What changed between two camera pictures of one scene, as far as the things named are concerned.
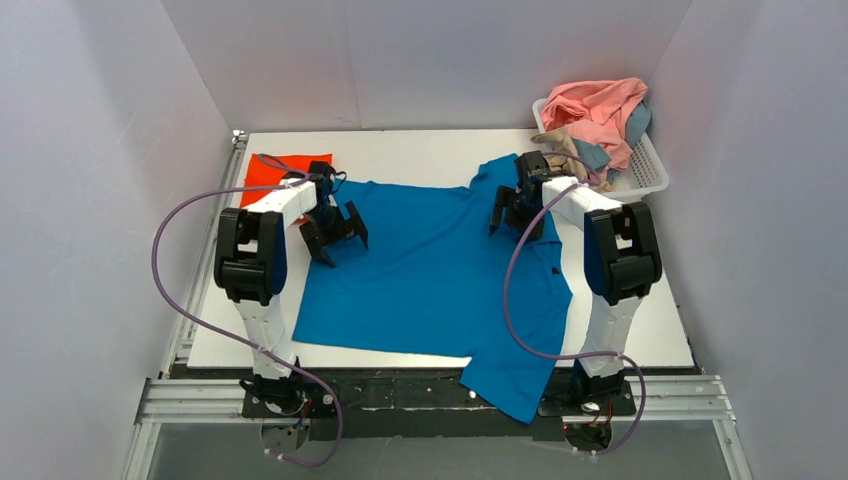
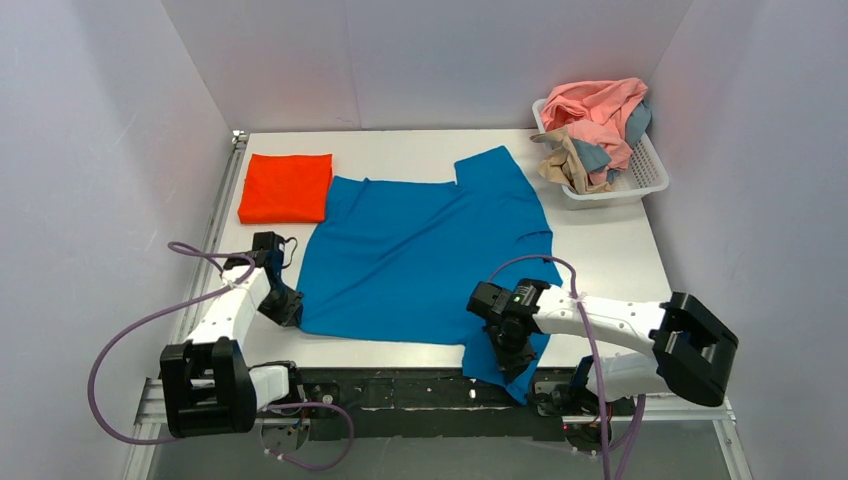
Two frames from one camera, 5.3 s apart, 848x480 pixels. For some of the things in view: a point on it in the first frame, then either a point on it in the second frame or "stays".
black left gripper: x=334 y=230 → x=282 y=305
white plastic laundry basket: x=647 y=173 stays
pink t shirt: x=595 y=111 stays
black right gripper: x=515 y=204 → x=512 y=347
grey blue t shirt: x=637 y=121 stays
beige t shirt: x=564 y=156 stays
